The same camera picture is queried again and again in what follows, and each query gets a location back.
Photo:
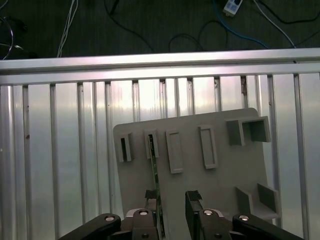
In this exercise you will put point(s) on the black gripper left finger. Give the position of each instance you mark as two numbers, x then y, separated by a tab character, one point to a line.
140	225

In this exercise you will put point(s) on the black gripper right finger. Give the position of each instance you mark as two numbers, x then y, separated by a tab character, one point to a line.
212	225

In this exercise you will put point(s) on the green RAM stick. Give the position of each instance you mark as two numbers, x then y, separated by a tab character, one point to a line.
155	175

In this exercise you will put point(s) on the grey parts rack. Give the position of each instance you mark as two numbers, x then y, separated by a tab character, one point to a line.
190	175

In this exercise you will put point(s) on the white power strip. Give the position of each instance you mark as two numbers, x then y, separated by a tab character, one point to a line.
232	7

